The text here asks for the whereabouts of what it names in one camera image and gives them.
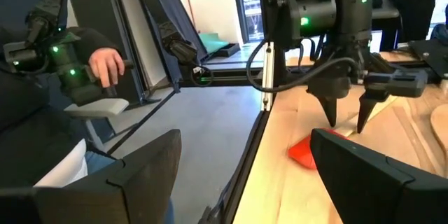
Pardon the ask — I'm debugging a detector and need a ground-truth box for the person's hand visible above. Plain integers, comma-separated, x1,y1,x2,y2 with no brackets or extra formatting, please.
87,48,126,89

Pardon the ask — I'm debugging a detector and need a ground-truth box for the grey chair armrest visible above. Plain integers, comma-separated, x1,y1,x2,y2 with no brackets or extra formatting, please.
64,97,131,152

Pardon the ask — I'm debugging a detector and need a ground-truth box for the red slotted spoon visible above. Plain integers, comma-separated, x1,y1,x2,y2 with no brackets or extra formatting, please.
288,128,348,172

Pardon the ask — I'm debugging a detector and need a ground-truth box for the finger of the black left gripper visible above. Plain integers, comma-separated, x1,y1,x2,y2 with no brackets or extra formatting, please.
356,69,428,134
307,76,351,129

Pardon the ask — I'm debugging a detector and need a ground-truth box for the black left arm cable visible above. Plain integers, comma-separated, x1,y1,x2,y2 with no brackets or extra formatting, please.
246,39,363,94

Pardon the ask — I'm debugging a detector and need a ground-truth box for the black tray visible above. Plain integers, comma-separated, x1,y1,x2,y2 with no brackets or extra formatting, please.
212,43,242,59

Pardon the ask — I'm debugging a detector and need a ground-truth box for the person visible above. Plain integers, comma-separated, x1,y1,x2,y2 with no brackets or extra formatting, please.
0,24,176,224

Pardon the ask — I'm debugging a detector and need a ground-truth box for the black desk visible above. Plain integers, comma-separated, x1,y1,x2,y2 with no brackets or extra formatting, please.
370,0,448,53

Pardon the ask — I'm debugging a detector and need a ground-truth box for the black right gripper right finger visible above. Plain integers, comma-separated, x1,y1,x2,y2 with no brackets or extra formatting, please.
309,127,448,224

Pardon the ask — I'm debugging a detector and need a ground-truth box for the silver aluminium extrusion bracket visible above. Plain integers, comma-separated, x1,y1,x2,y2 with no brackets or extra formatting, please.
260,41,277,112

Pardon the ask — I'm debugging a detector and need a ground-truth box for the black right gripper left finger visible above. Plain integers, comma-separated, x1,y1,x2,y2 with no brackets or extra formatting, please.
0,128,183,224

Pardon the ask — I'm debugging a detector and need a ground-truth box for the green mat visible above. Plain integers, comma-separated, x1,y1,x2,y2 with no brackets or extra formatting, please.
198,32,231,55

